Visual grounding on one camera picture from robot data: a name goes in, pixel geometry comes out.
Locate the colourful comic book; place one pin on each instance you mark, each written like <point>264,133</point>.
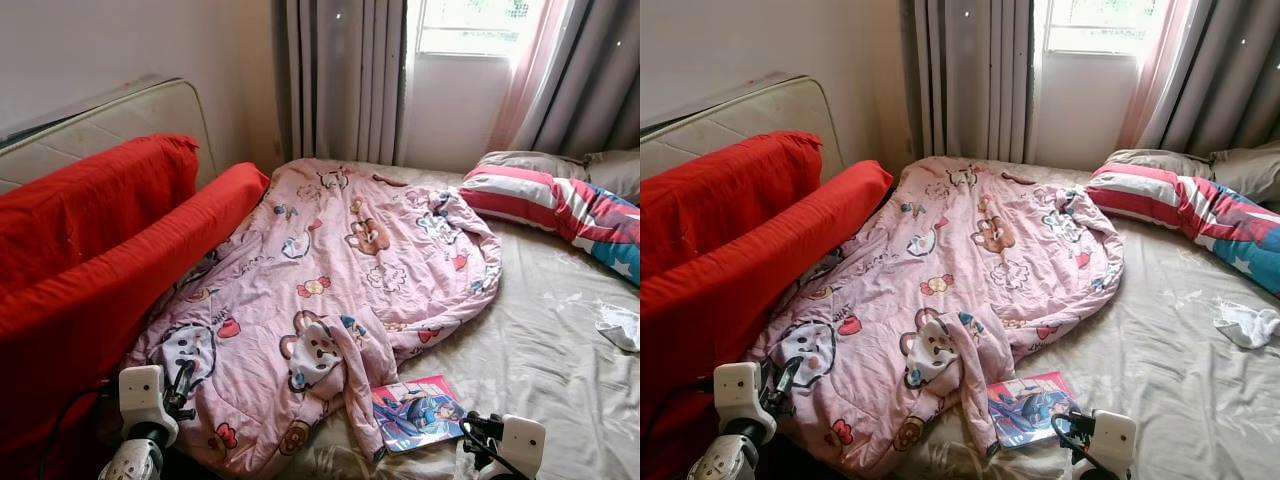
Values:
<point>1030,410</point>
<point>420,415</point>

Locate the long red fabric cushion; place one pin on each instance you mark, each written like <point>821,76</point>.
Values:
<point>100,310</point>
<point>740,300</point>

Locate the beige leaf print bed sheet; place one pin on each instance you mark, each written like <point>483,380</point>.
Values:
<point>1170,380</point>
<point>540,350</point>

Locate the crumpled white cloth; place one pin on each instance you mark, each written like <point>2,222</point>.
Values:
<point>622,325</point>
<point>1245,325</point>

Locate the pink cartoon print quilt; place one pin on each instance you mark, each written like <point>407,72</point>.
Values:
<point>330,250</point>
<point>960,250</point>

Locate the red white striped pillow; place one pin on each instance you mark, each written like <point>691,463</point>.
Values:
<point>520,195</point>
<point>1140,195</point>

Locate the quilted white green mattress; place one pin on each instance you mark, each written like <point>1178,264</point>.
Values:
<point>740,135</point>
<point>100,140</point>

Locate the pink sheer curtain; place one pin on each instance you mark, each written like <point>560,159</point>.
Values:
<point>530,70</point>
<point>1155,70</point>

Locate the bright window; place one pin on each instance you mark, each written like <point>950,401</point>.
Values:
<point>1100,25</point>
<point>470,25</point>

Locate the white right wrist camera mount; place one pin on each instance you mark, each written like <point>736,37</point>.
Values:
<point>1112,438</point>
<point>522,442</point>

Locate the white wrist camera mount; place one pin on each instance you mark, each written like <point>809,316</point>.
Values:
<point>140,392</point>
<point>1112,438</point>
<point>522,442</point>
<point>738,390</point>

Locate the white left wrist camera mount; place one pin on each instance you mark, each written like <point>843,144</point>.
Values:
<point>738,390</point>
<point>140,392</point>

